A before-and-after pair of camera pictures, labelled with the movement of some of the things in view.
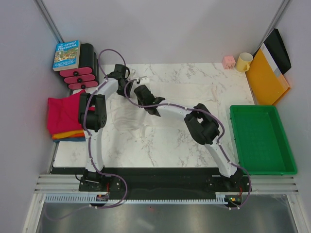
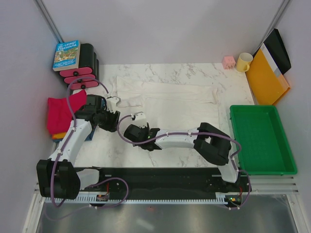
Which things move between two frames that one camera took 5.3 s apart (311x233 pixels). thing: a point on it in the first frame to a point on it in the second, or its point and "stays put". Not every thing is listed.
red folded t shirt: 63,114 stays put
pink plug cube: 229,62 stays put
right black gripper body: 140,103 to 140,144
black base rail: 157,180 stays put
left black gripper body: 121,91 to 109,120
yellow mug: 244,60 stays put
